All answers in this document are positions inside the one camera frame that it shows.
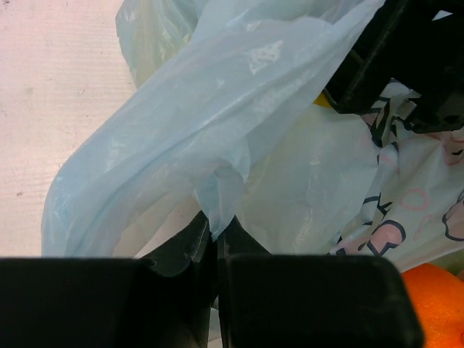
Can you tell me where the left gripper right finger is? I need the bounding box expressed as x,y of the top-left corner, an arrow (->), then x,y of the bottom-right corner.
217,220 -> 424,347

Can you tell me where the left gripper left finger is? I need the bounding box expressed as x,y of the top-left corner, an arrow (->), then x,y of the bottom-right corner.
1,213 -> 215,347

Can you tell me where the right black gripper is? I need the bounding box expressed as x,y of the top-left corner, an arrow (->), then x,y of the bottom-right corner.
324,1 -> 463,133

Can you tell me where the yellow fake fruit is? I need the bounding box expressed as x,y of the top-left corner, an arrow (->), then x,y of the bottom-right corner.
313,92 -> 332,109

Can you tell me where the orange fake fruit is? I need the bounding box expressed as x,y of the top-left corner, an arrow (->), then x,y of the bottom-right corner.
402,263 -> 463,348

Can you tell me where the light blue plastic bag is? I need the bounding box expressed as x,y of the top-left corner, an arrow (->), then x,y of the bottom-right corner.
40,0 -> 464,271

